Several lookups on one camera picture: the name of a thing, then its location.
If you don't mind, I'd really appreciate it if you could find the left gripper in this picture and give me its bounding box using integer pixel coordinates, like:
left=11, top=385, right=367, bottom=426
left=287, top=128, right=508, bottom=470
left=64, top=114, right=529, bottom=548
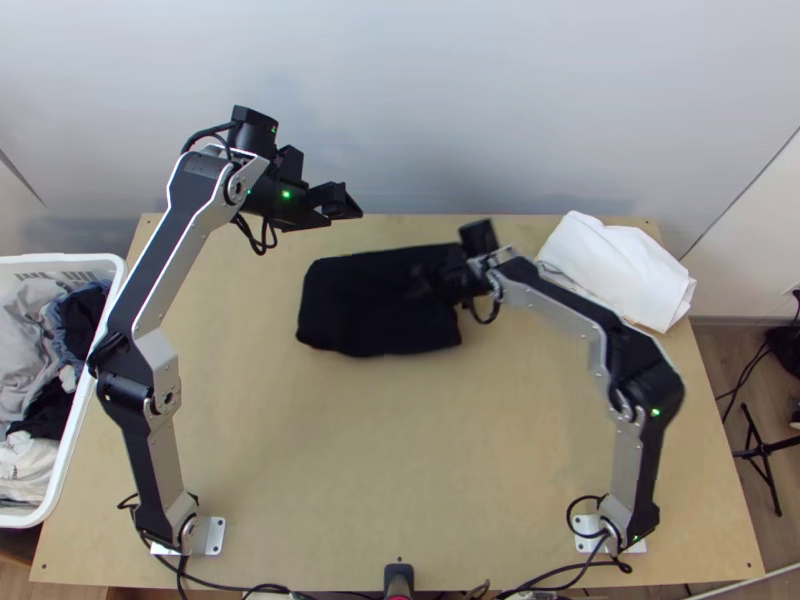
left=246, top=144, right=364, bottom=236

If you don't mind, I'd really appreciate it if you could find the black t-shirt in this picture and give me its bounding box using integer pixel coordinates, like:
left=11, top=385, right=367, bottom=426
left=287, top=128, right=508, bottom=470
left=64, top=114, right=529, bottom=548
left=294, top=242, right=484, bottom=359

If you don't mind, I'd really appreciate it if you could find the white garment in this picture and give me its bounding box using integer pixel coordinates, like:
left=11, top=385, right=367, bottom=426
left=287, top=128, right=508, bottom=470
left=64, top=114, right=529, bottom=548
left=535, top=210, right=699, bottom=336

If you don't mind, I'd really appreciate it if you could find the heap of clothes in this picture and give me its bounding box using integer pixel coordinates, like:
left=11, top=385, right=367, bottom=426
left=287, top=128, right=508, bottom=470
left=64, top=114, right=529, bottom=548
left=0, top=279, right=114, bottom=511

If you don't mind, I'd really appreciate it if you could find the black tripod stand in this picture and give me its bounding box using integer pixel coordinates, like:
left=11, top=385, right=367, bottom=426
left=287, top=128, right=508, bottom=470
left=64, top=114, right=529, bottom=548
left=731, top=402, right=800, bottom=518

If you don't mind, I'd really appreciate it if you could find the white laundry basket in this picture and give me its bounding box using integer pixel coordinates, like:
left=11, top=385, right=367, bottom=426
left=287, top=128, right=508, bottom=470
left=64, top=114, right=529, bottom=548
left=0, top=252, right=130, bottom=530

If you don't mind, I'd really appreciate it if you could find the black cable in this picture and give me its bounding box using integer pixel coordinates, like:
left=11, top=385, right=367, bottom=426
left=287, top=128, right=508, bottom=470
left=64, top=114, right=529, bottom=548
left=116, top=493, right=295, bottom=600
left=463, top=291, right=504, bottom=327
left=565, top=494, right=634, bottom=574
left=714, top=340, right=778, bottom=428
left=234, top=211, right=281, bottom=257

